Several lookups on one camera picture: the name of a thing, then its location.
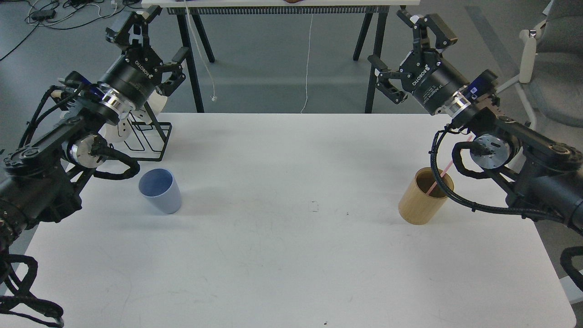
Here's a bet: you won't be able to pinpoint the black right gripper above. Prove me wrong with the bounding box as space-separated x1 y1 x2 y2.
367 9 469 115

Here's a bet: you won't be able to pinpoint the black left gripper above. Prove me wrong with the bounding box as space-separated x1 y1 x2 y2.
98 11 191 109

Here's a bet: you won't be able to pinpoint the pink chopstick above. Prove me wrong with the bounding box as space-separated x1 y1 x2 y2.
425 133 473 196

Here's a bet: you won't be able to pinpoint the blue plastic cup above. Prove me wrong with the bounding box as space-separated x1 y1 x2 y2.
138 168 183 215

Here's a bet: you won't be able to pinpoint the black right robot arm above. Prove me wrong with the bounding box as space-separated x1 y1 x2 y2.
364 6 582 234

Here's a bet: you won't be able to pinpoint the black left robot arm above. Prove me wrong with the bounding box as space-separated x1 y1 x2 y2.
0 5 189 328

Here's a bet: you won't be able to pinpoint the background trestle table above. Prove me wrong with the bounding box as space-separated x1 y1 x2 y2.
140 0 420 114

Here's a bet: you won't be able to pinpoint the white cups on rack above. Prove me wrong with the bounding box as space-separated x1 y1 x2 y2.
99 91 153 144

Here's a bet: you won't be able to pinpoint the bamboo cylinder holder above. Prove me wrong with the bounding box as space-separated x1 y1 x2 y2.
398 167 449 226

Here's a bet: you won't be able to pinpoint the black wire dish rack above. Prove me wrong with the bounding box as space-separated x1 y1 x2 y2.
122 102 173 162

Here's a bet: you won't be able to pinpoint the white hanging cord with plug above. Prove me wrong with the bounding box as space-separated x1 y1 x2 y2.
184 0 218 103

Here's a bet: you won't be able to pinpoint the floor cables and adapter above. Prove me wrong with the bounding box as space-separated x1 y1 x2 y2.
0 0 143 62

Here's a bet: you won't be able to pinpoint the white hanging cable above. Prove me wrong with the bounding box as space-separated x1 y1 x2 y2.
300 13 314 114

